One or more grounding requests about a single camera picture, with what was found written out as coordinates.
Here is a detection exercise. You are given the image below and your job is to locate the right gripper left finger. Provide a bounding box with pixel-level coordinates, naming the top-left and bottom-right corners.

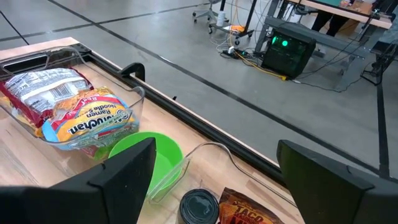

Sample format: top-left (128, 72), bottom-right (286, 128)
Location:
top-left (0, 138), bottom-right (157, 224)

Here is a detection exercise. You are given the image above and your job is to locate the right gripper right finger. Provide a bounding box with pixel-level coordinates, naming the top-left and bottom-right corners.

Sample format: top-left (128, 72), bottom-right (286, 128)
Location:
top-left (276, 139), bottom-right (398, 224)

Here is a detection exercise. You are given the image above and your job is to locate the blue white noodle packet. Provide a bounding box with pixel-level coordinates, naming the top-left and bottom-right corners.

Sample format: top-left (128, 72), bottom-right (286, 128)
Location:
top-left (42, 86), bottom-right (139, 150)

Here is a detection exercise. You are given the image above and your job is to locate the small amber orange jar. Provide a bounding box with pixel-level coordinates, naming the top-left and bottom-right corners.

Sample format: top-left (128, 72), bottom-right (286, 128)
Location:
top-left (217, 186), bottom-right (285, 224)

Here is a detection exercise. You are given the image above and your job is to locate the black-lid spice jar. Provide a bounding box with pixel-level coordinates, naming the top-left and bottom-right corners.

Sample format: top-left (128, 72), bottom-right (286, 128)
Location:
top-left (176, 189), bottom-right (220, 224)

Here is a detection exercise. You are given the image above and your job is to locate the red orange ramen packet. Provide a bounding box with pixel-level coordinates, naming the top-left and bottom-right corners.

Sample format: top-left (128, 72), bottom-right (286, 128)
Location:
top-left (0, 67), bottom-right (94, 129)

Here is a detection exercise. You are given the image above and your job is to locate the clear plastic bin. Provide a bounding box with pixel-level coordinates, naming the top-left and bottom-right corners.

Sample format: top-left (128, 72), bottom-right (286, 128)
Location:
top-left (146, 141), bottom-right (299, 224)
top-left (0, 45), bottom-right (146, 152)

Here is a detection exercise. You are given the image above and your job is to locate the green plastic bowl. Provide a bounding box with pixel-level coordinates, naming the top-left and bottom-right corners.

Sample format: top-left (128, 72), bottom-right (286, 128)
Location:
top-left (108, 131), bottom-right (184, 195)

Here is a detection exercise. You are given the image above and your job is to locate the black computer tower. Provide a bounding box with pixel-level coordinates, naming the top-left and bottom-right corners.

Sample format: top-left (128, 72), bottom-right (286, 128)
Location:
top-left (261, 29), bottom-right (317, 80)

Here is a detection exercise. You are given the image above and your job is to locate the long office desk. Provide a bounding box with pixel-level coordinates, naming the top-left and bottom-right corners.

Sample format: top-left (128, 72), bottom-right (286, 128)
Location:
top-left (254, 0), bottom-right (398, 91)

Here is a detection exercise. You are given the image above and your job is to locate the brown cardboard box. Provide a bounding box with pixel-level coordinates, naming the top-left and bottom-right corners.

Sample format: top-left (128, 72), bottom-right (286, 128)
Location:
top-left (337, 18), bottom-right (361, 34)

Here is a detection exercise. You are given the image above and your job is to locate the floor power strip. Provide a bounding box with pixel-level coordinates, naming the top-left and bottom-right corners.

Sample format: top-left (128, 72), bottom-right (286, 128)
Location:
top-left (220, 45), bottom-right (249, 60)

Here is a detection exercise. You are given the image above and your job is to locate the person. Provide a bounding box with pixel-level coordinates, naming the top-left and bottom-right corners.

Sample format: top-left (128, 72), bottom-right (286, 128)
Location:
top-left (310, 9), bottom-right (351, 37)

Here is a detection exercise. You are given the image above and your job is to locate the teal flat folder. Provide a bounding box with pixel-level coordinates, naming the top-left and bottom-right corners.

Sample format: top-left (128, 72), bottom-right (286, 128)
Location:
top-left (313, 0), bottom-right (343, 6)

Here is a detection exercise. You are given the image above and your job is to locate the grey office chair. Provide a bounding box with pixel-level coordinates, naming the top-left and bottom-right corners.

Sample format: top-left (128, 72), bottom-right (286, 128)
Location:
top-left (192, 0), bottom-right (218, 24)

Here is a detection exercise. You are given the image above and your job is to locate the black aluminium table frame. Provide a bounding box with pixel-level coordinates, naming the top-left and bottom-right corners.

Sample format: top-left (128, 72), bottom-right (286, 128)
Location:
top-left (0, 42), bottom-right (285, 187)

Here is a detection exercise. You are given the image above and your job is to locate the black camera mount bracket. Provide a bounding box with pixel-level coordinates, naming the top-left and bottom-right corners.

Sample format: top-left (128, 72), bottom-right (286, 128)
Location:
top-left (119, 62), bottom-right (146, 82)

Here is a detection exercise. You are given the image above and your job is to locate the yellow floor cable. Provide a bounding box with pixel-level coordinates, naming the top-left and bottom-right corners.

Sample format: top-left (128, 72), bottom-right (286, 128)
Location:
top-left (233, 51), bottom-right (287, 82)

